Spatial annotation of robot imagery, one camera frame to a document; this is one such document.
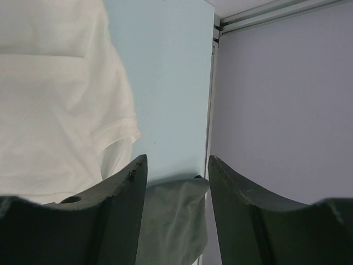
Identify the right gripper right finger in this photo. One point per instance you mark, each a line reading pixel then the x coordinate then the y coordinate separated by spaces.
pixel 257 226

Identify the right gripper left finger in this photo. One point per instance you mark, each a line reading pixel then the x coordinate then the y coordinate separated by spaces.
pixel 100 225

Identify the white floral t-shirt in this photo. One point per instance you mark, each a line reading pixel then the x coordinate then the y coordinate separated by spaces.
pixel 68 118

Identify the folded dark grey t-shirt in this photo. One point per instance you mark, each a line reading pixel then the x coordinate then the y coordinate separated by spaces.
pixel 173 226

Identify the aluminium corner frame post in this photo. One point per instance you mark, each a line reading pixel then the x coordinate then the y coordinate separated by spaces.
pixel 282 91

